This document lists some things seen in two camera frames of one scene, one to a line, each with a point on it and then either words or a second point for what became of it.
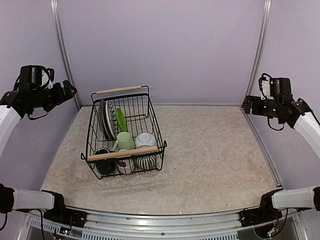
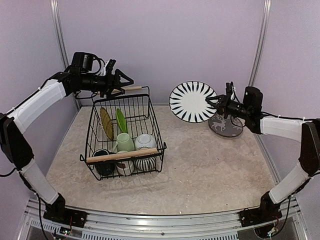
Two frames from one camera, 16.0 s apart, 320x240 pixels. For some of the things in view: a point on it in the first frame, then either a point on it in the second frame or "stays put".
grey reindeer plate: x=101 y=120 to x=224 y=127
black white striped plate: x=111 y=114 to x=187 y=102
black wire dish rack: x=124 y=136 stays put
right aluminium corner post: x=259 y=48 stays put
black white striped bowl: x=148 y=162 stays put
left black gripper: x=60 y=96 to x=110 y=85
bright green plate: x=121 y=119 stays put
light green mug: x=124 y=142 stays put
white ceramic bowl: x=144 y=140 stays put
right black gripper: x=256 y=110 to x=222 y=106
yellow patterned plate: x=105 y=123 stays put
